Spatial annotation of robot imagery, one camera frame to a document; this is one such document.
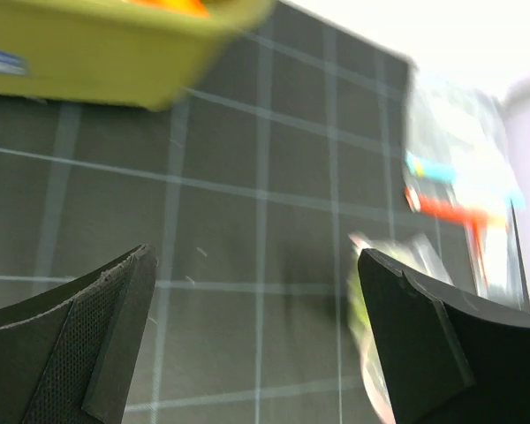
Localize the clear polka-dot pink zip bag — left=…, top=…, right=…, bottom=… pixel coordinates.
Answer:
left=346, top=231, right=454, bottom=420

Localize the olive green plastic bin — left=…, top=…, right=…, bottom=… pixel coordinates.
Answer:
left=0, top=1, right=275, bottom=110

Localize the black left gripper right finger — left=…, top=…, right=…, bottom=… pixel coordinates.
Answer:
left=358, top=249, right=530, bottom=423

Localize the orange toy fruit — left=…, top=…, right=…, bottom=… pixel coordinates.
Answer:
left=132, top=0, right=208, bottom=18

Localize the clear bag orange zipper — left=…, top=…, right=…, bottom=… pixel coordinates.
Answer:
left=405, top=185, right=526, bottom=310

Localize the clear bag blue zipper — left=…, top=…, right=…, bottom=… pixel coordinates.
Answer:
left=403, top=72, right=526, bottom=214

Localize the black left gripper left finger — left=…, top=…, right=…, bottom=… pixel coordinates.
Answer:
left=0, top=245, right=157, bottom=423

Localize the green celery stalk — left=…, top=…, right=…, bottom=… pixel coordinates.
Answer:
left=347, top=276, right=370, bottom=346

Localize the black grid cutting mat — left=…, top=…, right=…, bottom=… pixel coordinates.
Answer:
left=0, top=0, right=530, bottom=424

